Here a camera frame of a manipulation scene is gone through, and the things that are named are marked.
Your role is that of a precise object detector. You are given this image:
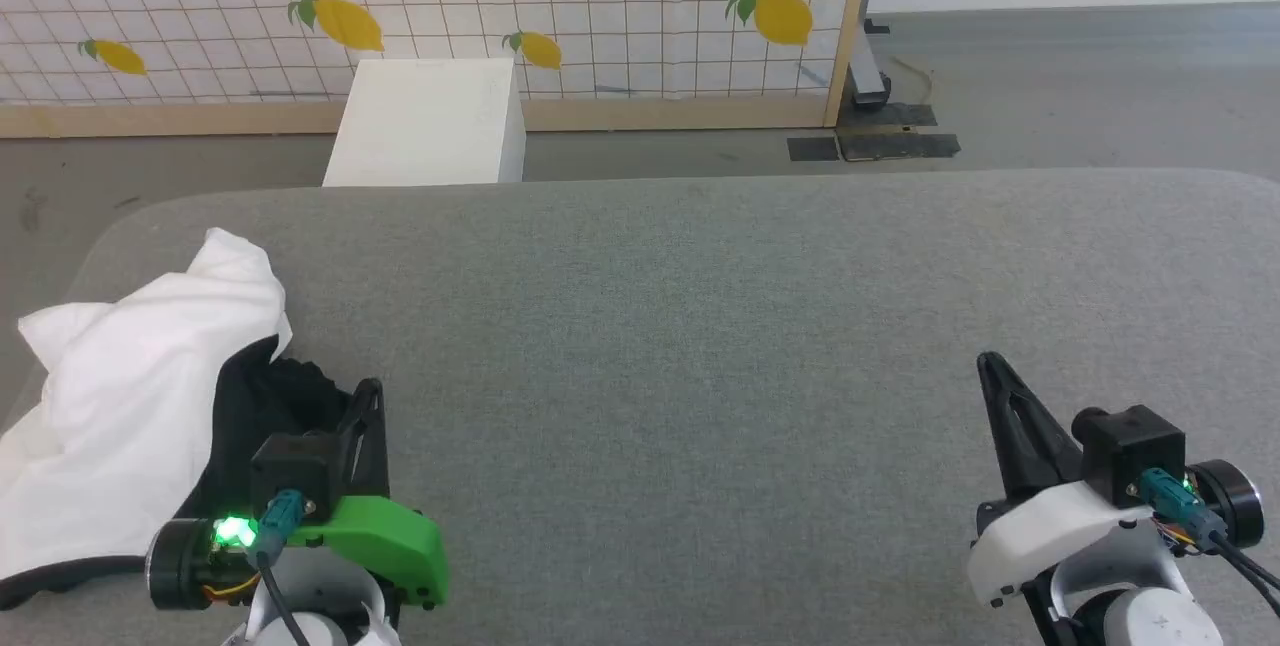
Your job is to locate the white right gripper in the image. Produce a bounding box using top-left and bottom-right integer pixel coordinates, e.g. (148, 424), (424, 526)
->
(967, 351), (1201, 609)

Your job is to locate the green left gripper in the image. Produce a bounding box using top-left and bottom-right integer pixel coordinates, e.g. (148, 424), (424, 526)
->
(288, 378), (451, 612)

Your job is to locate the white and black shirt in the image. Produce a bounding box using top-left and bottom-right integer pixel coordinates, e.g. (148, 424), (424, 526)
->
(0, 228), (353, 613)

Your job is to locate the white rectangular box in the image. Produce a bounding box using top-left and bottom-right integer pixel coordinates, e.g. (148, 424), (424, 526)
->
(322, 58), (527, 187)

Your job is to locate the grey partition stand foot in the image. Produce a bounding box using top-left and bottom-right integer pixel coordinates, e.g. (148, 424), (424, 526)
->
(848, 18), (893, 109)

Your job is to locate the left arm teal plug cable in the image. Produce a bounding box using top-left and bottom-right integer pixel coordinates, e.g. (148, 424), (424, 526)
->
(245, 489), (317, 646)

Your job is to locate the arm teal plug cable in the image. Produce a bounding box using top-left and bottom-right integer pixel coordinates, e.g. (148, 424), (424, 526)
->
(1140, 469), (1280, 595)
(245, 489), (317, 646)

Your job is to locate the right arm teal plug cable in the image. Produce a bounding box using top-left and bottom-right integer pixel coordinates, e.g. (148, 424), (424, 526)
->
(1140, 469), (1280, 595)

